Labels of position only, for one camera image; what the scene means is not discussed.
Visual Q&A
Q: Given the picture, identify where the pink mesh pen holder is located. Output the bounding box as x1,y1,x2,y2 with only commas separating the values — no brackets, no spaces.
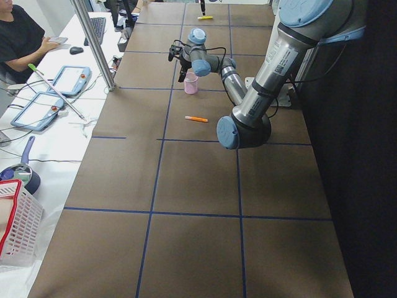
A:
184,73,199,95

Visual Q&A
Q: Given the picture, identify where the smartphone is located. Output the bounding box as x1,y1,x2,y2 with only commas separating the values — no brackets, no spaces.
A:
48,37,68,44

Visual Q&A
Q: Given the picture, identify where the aluminium frame post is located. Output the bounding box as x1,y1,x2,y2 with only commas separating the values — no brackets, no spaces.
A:
71,0,115,91

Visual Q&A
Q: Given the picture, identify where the upper blue teach pendant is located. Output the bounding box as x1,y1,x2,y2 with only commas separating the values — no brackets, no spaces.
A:
51,65,91,96

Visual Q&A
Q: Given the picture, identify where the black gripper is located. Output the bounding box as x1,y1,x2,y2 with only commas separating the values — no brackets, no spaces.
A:
178,0,206,83

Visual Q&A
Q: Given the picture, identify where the red white plastic basket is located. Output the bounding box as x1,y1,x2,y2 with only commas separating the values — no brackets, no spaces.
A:
1,179,43,268

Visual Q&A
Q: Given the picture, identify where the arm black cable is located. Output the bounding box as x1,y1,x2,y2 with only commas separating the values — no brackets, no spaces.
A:
172,38,228,72

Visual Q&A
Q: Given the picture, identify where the pink stick green tip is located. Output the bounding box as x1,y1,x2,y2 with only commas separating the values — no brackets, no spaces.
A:
28,63,87,122

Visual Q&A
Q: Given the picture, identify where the orange marker pen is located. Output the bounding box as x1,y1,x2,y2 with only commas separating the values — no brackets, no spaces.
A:
184,115,208,123

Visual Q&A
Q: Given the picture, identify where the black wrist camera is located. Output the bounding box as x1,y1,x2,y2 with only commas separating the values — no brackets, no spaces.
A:
168,45,184,62

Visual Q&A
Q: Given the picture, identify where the lower blue teach pendant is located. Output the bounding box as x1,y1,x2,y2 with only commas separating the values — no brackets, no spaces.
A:
11,92,64,132

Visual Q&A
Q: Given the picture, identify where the person in black shirt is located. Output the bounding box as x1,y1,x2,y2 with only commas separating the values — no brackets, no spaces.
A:
1,1,59,83

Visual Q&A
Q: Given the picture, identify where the blue teach pendant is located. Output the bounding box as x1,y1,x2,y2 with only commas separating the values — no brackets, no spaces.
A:
11,92,64,132
51,65,91,96

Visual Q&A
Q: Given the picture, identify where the black keyboard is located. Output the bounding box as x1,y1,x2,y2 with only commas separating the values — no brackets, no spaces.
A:
90,17,106,45

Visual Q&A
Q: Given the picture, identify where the blue frying pan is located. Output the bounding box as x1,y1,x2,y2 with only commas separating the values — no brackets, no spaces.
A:
1,136,41,194

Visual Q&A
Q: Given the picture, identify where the black computer mouse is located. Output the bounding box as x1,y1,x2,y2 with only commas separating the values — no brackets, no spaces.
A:
69,47,84,55

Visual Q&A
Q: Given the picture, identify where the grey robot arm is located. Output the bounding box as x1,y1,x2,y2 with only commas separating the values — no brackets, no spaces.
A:
168,1,368,150

